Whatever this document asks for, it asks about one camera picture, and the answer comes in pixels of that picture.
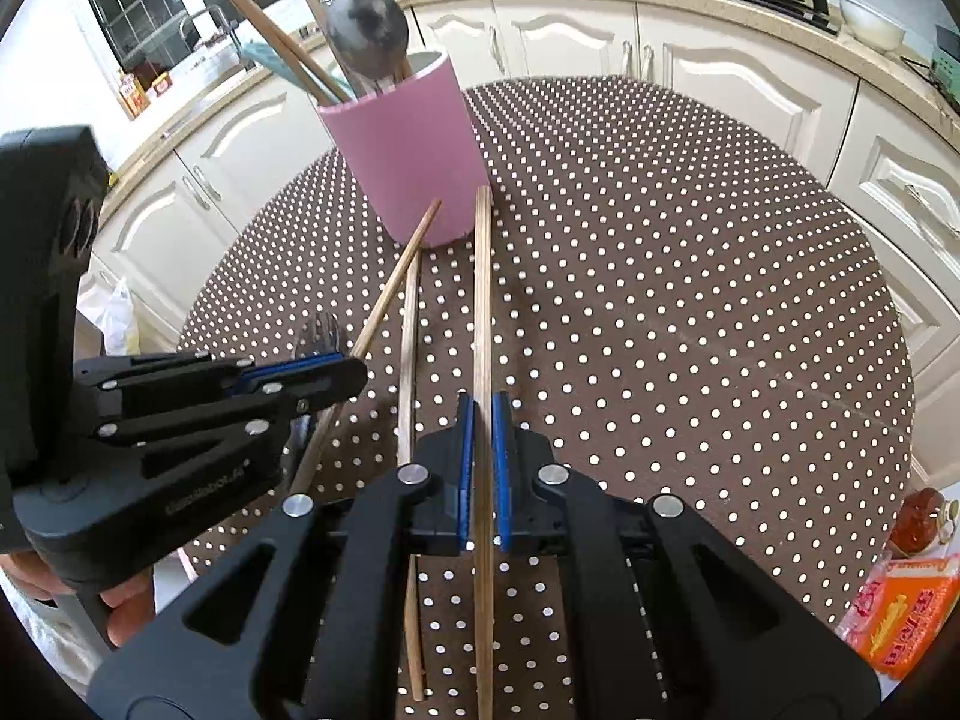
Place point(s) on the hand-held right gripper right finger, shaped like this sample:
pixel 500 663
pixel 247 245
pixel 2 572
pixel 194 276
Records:
pixel 501 480

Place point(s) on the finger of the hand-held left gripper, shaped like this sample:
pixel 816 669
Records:
pixel 300 371
pixel 225 420

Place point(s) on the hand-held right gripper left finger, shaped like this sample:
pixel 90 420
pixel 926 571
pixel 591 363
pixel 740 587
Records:
pixel 466 480

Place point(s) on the metal fork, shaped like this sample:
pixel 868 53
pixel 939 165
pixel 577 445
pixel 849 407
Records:
pixel 322 334

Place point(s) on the single wooden chopstick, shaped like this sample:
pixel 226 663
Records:
pixel 484 315
pixel 397 270
pixel 409 390

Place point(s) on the pink utensil cup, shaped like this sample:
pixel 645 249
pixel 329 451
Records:
pixel 405 157

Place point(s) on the bunch of wooden chopsticks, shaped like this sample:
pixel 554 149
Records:
pixel 262 22

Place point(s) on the person's left forearm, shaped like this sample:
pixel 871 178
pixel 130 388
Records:
pixel 52 641

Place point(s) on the person's left hand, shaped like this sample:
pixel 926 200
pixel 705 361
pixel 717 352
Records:
pixel 127 615

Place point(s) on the white plastic bag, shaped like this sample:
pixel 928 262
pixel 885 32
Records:
pixel 112 319

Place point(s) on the orange dish soap bottle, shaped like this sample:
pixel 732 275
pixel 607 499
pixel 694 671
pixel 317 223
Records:
pixel 133 96

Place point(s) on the small red jar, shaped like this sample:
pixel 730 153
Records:
pixel 159 84

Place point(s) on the light blue knife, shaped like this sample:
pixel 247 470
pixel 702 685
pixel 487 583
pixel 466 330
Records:
pixel 281 71

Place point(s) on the metal sink faucet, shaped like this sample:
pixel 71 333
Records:
pixel 217 22

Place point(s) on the metal spoon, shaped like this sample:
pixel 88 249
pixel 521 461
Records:
pixel 367 26

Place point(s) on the orange snack packet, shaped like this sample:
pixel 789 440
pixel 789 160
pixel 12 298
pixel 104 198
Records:
pixel 907 615

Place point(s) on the white bowl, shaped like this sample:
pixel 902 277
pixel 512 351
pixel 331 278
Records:
pixel 870 26

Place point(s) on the green electric cooker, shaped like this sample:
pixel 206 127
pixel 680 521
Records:
pixel 946 64

